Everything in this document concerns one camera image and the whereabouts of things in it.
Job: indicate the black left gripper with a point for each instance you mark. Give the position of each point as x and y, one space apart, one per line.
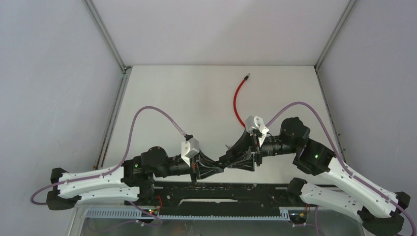
203 172

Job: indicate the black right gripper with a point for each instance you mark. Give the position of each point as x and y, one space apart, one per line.
246 144

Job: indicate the black padlock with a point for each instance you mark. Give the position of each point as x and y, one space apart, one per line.
227 158

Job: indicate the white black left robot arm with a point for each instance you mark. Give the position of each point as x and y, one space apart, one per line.
133 181

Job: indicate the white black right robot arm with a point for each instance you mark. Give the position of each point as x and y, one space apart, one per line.
379 211

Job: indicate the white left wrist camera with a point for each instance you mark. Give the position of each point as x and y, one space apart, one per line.
189 148

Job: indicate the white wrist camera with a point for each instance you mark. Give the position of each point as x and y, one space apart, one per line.
254 125
189 148

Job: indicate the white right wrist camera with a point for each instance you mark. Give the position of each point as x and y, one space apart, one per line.
254 125

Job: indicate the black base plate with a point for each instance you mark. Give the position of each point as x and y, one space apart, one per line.
223 200

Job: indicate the red cable lock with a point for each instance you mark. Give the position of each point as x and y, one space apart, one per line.
235 109

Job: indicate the aluminium frame rail left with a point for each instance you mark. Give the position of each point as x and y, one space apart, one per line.
105 73

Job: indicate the aluminium frame rail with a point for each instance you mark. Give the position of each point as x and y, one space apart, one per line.
337 76
105 73

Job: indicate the aluminium frame rail right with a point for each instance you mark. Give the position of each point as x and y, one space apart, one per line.
337 76

